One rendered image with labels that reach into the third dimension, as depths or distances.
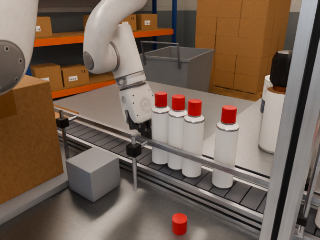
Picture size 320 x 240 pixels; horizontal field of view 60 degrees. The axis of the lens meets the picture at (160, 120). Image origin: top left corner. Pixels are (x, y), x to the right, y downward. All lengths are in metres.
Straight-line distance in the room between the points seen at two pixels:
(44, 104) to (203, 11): 3.86
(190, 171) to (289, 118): 0.37
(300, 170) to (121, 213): 0.43
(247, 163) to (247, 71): 3.37
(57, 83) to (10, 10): 3.90
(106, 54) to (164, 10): 5.70
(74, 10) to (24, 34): 4.76
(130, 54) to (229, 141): 0.34
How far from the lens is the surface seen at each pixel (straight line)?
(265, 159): 0.87
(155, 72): 3.06
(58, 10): 5.07
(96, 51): 0.69
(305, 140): 0.43
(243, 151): 0.90
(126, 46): 0.75
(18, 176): 0.79
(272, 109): 0.86
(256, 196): 0.71
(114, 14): 0.68
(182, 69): 2.90
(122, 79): 0.75
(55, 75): 4.28
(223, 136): 0.64
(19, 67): 0.42
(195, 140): 0.68
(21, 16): 0.43
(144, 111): 0.76
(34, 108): 0.74
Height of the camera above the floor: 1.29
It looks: 22 degrees down
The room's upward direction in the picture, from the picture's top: straight up
